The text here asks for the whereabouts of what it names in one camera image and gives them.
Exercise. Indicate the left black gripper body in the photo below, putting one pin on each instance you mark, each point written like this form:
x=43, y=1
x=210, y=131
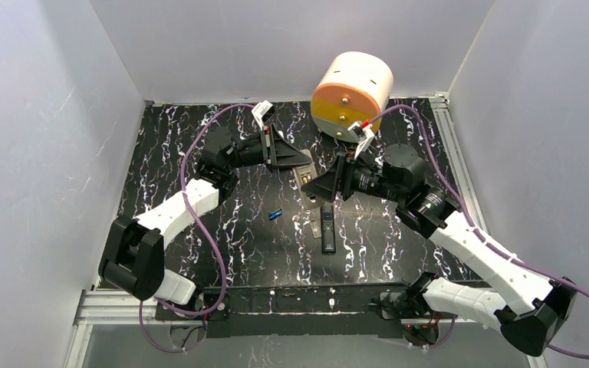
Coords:
x=270, y=147

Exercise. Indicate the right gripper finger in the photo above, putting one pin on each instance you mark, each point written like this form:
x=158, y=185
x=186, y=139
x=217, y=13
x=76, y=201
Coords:
x=338, y=167
x=322, y=187

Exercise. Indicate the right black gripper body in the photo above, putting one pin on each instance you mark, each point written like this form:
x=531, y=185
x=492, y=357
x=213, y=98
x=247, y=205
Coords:
x=346, y=175

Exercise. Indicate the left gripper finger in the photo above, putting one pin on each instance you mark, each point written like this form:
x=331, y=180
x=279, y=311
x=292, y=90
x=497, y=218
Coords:
x=284, y=137
x=287, y=158

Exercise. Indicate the white air conditioner remote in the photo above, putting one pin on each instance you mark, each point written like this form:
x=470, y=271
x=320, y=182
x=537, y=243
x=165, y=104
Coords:
x=303, y=175

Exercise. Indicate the remote battery cover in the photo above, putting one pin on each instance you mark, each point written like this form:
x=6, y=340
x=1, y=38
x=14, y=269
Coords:
x=315, y=229

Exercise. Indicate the black tv remote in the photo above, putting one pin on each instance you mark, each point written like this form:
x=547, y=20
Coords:
x=327, y=229

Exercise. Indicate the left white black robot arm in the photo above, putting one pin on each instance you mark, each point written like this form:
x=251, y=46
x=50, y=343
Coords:
x=133, y=257

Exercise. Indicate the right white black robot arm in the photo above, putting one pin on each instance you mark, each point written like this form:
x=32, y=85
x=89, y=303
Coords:
x=527, y=308

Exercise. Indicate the blue battery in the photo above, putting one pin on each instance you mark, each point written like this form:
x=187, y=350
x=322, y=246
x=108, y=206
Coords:
x=275, y=214

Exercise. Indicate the round three-drawer storage box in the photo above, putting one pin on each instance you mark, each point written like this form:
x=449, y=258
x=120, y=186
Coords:
x=355, y=87

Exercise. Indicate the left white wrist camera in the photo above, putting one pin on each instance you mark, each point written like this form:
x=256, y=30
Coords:
x=262, y=112

